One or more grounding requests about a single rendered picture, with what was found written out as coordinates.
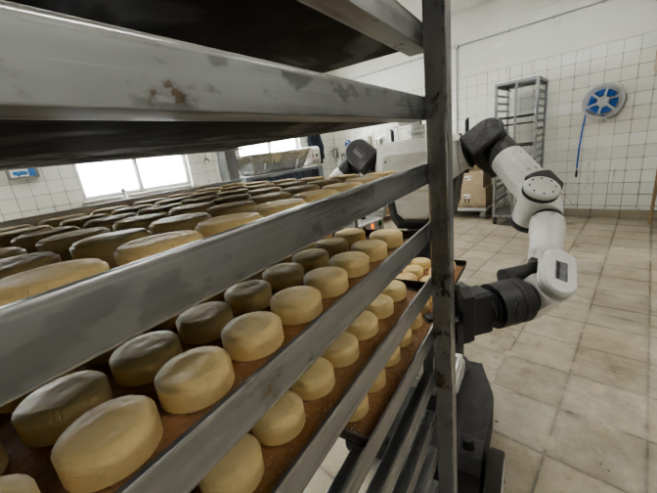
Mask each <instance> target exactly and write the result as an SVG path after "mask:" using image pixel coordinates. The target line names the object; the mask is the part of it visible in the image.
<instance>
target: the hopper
mask: <svg viewBox="0 0 657 493"><path fill-rule="evenodd" d="M310 150H311V148H309V149H300V150H291V151H283V152H274V153H266V154H257V155H249V156H242V157H236V158H237V163H238V168H239V171H240V173H241V174H242V176H252V175H260V174H266V173H272V172H278V171H284V170H290V169H295V168H301V167H304V164H305V161H306V159H307V156H308V155H309V152H310Z"/></svg>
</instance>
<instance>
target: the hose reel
mask: <svg viewBox="0 0 657 493"><path fill-rule="evenodd" d="M625 100H626V93H625V90H624V89H623V88H622V87H621V86H620V85H618V84H615V83H603V84H599V85H597V86H595V87H593V88H592V89H591V90H590V91H589V92H588V93H587V95H586V96H585V98H584V100H583V103H582V108H583V112H584V113H585V117H584V121H583V126H582V131H581V136H580V142H579V148H578V154H577V163H576V172H575V177H577V175H578V161H579V153H580V147H581V141H582V135H583V130H584V125H585V121H586V116H588V117H590V118H594V119H602V118H604V119H603V120H602V122H603V123H606V122H607V119H606V117H609V116H611V115H613V114H615V113H616V112H617V111H618V110H619V109H620V108H621V107H622V106H623V105H624V103H625Z"/></svg>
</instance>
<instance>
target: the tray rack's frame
mask: <svg viewBox="0 0 657 493"><path fill-rule="evenodd" d="M536 80H537V83H534V82H536ZM540 80H541V81H542V82H548V79H546V78H544V77H542V76H540V75H538V76H533V77H529V78H524V79H519V80H514V81H509V82H506V83H501V84H496V85H495V117H498V113H497V110H498V105H497V102H498V98H497V97H498V87H500V88H504V89H515V93H514V121H513V140H514V141H516V115H517V89H518V88H520V87H525V86H530V85H535V84H537V87H536V105H535V124H534V143H533V160H534V161H536V148H537V130H538V112H539V95H540ZM495 188H496V177H494V178H493V219H494V217H496V221H497V217H510V215H511V213H512V211H513V209H514V205H513V194H511V203H510V205H506V206H503V207H502V208H500V209H499V210H498V211H497V212H496V210H495V207H496V204H495V200H496V197H495V194H496V190H495Z"/></svg>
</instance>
